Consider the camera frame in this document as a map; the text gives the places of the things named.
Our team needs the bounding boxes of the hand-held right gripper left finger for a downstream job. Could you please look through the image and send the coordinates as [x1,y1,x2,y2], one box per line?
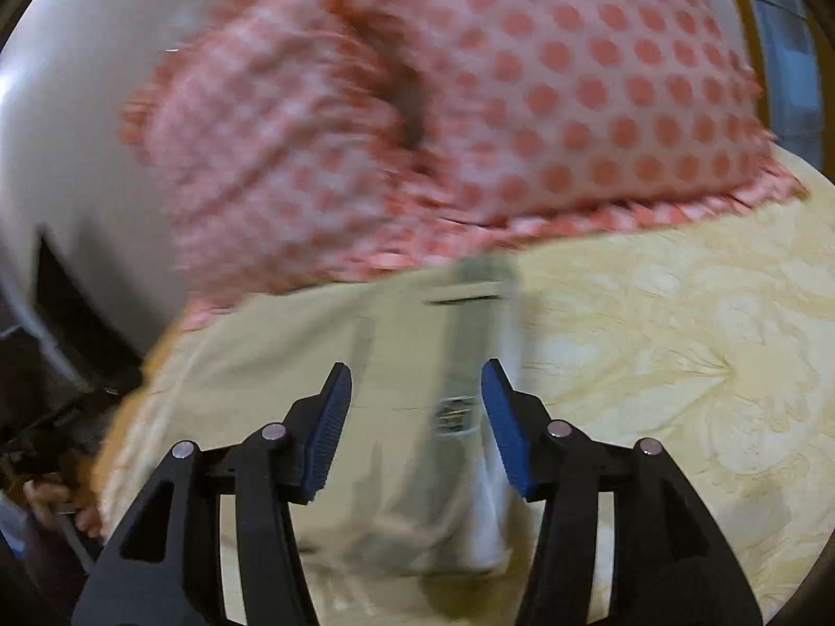
[70,362,354,626]

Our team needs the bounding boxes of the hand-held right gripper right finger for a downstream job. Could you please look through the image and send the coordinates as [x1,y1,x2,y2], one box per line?
[480,358,764,626]

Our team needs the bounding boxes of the khaki pants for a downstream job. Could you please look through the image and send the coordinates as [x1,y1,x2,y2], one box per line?
[134,254,542,607]

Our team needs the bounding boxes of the person's left hand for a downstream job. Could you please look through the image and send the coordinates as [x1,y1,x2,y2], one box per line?
[22,450,109,539]

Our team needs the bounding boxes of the cream floral bedsheet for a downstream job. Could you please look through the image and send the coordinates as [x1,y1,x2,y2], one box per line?
[98,150,835,626]

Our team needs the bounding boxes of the red checkered pillow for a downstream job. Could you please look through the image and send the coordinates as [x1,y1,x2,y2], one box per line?
[121,0,471,330]

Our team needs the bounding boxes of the red polka dot pillow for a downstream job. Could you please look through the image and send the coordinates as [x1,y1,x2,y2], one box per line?
[365,0,813,236]

